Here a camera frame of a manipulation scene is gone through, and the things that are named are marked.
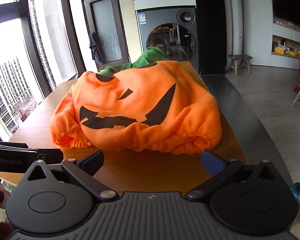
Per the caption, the dark cloth on window handle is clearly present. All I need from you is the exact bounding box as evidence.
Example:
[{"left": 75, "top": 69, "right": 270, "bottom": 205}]
[{"left": 89, "top": 32, "right": 104, "bottom": 64}]

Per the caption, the grey front-load washing machine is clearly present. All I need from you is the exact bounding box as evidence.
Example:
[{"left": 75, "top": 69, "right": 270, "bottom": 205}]
[{"left": 136, "top": 6, "right": 199, "bottom": 72}]

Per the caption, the small wooden stool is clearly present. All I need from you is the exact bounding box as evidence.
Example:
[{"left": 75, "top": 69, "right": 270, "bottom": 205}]
[{"left": 229, "top": 55, "right": 253, "bottom": 76}]

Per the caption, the brown framed frosted window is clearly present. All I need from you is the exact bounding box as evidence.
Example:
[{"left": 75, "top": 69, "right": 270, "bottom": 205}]
[{"left": 82, "top": 0, "right": 129, "bottom": 71}]

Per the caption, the orange pumpkin costume garment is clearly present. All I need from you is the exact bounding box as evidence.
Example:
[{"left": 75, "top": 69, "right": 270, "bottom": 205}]
[{"left": 50, "top": 61, "right": 222, "bottom": 155}]

